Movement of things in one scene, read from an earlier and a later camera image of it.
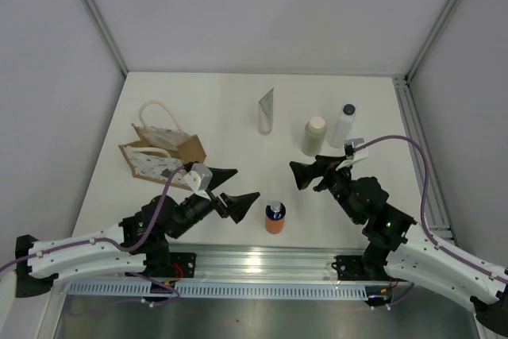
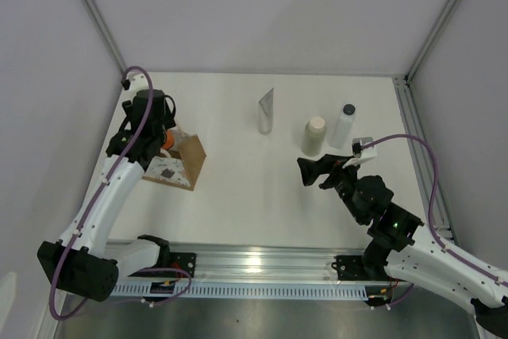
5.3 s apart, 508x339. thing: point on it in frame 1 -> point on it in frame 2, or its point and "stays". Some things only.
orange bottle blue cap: (275, 217) -> (170, 140)
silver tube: (265, 113) stays
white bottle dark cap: (343, 126) stays
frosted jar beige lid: (314, 133) stays
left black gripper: (237, 205) -> (168, 121)
